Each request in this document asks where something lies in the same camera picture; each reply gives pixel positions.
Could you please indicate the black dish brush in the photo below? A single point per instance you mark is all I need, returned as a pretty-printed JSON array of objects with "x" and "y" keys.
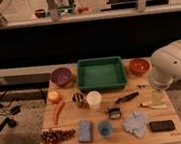
[{"x": 115, "y": 111}]

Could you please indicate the metal fork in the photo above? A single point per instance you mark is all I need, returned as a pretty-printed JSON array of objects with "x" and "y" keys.
[{"x": 142, "y": 86}]

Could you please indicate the green plastic tray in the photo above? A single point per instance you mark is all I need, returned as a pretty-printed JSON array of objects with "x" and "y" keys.
[{"x": 106, "y": 73}]

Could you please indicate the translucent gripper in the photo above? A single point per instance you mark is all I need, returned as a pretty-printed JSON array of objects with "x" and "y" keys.
[{"x": 158, "y": 97}]

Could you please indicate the orange item on shelf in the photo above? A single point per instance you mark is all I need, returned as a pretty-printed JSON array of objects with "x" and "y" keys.
[{"x": 82, "y": 9}]

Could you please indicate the black phone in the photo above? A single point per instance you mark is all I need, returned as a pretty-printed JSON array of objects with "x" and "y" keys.
[{"x": 163, "y": 126}]

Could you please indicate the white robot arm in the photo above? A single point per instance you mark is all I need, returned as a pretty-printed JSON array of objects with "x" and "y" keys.
[{"x": 166, "y": 66}]

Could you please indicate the orange carrot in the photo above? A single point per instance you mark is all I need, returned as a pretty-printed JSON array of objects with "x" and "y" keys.
[{"x": 57, "y": 111}]

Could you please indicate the blue sponge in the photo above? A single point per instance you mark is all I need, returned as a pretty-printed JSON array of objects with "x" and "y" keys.
[{"x": 84, "y": 131}]

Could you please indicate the small blue cup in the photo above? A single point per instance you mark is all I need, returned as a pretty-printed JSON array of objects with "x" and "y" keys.
[{"x": 105, "y": 128}]

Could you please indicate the wooden handled knife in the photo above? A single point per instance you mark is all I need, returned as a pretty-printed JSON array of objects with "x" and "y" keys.
[{"x": 152, "y": 106}]

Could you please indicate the green toy on shelf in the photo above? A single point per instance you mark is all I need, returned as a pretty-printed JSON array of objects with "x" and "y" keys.
[{"x": 65, "y": 9}]

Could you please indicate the bunch of dark grapes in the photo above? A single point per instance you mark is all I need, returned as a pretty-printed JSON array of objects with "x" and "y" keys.
[{"x": 52, "y": 136}]

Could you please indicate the purple bowl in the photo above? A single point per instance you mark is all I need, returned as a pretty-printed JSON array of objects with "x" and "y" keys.
[{"x": 61, "y": 76}]

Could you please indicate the red bowl on shelf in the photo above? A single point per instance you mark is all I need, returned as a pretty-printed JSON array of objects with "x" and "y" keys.
[{"x": 40, "y": 13}]

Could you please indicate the striped small cup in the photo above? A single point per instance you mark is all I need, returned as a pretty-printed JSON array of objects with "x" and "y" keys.
[{"x": 78, "y": 99}]

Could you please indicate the yellow apple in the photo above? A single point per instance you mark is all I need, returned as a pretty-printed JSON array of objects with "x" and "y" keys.
[{"x": 53, "y": 97}]

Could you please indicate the white plastic cup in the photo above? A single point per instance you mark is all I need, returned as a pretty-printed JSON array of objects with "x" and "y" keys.
[{"x": 94, "y": 100}]

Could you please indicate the light blue crumpled cloth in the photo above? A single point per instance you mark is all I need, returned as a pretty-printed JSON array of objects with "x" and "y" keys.
[{"x": 135, "y": 124}]

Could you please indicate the wooden table board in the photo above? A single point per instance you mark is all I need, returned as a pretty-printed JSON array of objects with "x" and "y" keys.
[{"x": 71, "y": 115}]

